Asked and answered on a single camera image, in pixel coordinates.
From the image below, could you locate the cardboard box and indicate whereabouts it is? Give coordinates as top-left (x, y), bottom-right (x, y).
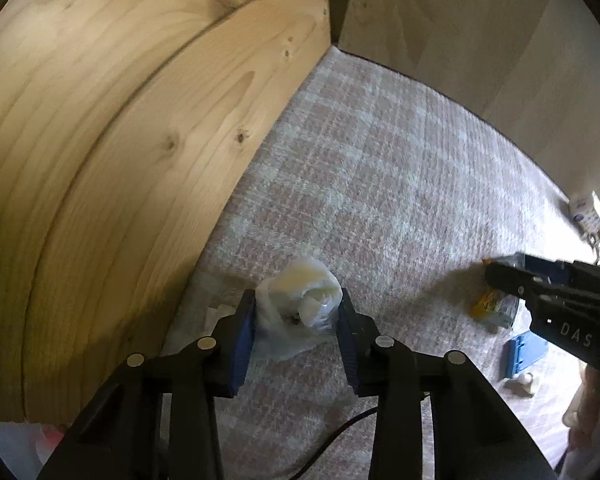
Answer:
top-left (338, 0), bottom-right (600, 196)

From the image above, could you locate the tan keychain with metal rings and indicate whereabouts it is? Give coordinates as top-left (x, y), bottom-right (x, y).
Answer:
top-left (469, 284), bottom-right (519, 332)

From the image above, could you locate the black cable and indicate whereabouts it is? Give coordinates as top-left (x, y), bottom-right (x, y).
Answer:
top-left (274, 404), bottom-right (382, 480)

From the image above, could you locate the blue plastic clip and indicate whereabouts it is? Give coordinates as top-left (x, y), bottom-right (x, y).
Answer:
top-left (504, 330), bottom-right (548, 378)

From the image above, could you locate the white small object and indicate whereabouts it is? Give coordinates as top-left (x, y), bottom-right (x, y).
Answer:
top-left (504, 372), bottom-right (539, 398)

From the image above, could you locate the white plastic bag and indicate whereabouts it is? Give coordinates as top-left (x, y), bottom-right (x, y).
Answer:
top-left (253, 257), bottom-right (343, 361)

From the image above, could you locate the white tissue pack with icons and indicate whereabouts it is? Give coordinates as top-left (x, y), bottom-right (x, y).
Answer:
top-left (569, 191), bottom-right (600, 235)

